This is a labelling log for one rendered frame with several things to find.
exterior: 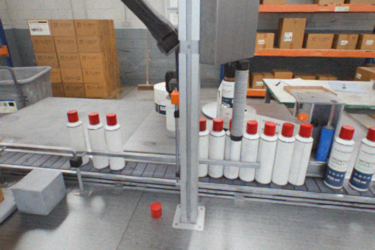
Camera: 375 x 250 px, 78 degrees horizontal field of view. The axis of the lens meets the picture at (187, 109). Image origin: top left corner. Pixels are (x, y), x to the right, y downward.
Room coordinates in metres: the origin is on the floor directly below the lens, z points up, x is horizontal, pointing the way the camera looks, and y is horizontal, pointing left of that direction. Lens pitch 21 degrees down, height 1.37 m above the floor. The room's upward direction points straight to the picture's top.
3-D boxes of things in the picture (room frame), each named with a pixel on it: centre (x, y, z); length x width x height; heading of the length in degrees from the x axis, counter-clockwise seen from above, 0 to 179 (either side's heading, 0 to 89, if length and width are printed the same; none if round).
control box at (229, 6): (0.57, -0.08, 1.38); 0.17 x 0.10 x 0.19; 137
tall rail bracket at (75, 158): (0.64, 0.35, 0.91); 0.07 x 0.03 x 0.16; 172
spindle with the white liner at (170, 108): (0.96, 0.06, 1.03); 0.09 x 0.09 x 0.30
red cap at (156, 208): (0.53, 0.09, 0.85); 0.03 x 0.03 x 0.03
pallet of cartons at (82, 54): (4.18, 1.92, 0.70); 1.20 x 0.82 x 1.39; 89
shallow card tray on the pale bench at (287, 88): (1.86, -1.01, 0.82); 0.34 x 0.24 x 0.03; 89
